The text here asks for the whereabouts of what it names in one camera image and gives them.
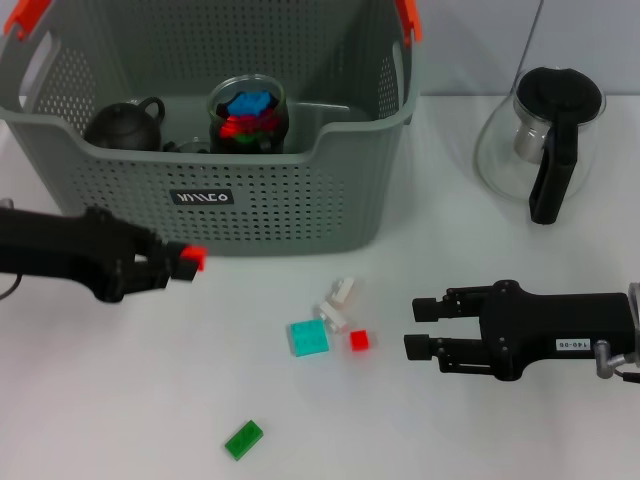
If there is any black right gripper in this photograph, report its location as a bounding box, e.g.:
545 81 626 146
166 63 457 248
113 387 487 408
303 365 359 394
402 279 635 383

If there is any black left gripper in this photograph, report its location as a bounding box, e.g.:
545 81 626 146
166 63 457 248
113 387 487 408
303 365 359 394
0 206 199 304

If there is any glass teacup black holder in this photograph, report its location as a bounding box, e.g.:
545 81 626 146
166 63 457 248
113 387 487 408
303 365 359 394
207 74 290 155
159 141 210 155

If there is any bright red sloped brick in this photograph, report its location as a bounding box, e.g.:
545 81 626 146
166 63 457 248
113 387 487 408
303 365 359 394
217 117 246 144

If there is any dark red long brick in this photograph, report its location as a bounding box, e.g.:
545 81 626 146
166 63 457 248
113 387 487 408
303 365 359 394
249 107 282 132

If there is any blue square plate brick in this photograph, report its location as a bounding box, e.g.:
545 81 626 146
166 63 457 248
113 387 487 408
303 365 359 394
226 90 272 117

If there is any grey perforated storage bin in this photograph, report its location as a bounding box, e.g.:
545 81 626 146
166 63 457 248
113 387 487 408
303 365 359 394
0 0 421 259

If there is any white toy brick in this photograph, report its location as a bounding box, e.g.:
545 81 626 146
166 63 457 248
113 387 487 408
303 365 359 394
318 301 347 334
327 277 362 307

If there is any teal square plate brick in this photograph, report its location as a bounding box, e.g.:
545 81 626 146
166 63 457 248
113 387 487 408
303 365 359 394
288 318 331 358

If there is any dark brown clay teapot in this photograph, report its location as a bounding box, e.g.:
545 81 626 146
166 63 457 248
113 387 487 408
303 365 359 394
82 97 166 153

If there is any glass pitcher black lid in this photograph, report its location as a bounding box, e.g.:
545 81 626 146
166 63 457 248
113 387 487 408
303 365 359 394
473 65 607 226

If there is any thin grey cable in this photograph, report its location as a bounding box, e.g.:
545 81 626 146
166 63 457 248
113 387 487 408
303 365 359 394
513 0 546 89

